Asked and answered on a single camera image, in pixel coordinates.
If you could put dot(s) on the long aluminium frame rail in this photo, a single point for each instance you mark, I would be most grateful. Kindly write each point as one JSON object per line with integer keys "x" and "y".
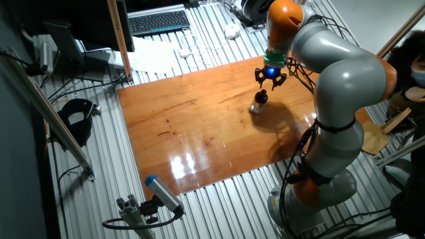
{"x": 50, "y": 115}

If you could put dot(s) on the person left hand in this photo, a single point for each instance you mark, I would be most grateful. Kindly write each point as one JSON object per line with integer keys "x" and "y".
{"x": 415, "y": 94}

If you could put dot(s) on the slanted wooden beam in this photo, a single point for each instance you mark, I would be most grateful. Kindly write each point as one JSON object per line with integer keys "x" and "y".
{"x": 401, "y": 31}

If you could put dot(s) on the aluminium extrusion camera stand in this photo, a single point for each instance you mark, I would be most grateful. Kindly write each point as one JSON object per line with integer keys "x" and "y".
{"x": 133, "y": 215}

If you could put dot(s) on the black computer monitor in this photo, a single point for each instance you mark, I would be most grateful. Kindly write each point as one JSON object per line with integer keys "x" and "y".
{"x": 89, "y": 20}

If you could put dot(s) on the white lumpy plastic object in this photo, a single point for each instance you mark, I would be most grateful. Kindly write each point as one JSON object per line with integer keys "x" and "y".
{"x": 232, "y": 31}

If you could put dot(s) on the large wooden board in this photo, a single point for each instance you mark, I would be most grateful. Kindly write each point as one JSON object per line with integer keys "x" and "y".
{"x": 186, "y": 132}

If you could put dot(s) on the light wooden stool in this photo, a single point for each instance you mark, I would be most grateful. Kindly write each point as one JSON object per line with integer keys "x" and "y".
{"x": 373, "y": 139}

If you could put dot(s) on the black computer keyboard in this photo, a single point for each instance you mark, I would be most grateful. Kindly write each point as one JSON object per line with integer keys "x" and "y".
{"x": 156, "y": 23}

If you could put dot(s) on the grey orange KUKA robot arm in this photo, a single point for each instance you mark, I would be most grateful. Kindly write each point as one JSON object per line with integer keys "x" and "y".
{"x": 345, "y": 79}

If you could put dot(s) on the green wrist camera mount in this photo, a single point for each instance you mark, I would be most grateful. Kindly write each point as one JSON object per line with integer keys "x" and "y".
{"x": 274, "y": 59}

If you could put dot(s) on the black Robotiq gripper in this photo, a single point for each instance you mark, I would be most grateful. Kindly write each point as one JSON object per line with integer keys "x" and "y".
{"x": 270, "y": 72}

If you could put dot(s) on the white paper sheet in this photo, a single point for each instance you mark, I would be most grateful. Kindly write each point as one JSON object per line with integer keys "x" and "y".
{"x": 149, "y": 56}

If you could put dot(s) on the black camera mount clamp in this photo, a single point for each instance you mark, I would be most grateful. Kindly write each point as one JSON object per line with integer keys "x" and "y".
{"x": 148, "y": 209}

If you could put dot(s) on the person head dark hair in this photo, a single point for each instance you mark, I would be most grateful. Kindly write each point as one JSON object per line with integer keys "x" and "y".
{"x": 403, "y": 56}

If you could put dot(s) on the wooden frame post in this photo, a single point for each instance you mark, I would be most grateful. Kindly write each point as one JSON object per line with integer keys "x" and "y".
{"x": 120, "y": 40}

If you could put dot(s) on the short aluminium bar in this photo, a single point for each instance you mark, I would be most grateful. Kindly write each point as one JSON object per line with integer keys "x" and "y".
{"x": 398, "y": 152}

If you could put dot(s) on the person left forearm brown sleeve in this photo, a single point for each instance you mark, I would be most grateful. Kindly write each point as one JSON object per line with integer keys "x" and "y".
{"x": 398, "y": 103}

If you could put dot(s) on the dark grey monitor stand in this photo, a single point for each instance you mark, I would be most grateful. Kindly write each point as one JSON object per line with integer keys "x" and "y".
{"x": 63, "y": 43}

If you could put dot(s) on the grey camera with blue cap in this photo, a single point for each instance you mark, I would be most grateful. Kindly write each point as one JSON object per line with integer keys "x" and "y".
{"x": 162, "y": 194}

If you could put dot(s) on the small silver cylinder device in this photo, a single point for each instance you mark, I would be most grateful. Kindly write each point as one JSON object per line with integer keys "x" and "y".
{"x": 44, "y": 56}

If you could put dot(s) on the clear glass jar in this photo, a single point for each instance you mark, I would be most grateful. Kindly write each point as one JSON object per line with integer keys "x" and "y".
{"x": 257, "y": 107}

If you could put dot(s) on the black bulky object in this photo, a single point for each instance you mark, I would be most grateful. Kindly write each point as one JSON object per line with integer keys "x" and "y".
{"x": 408, "y": 212}

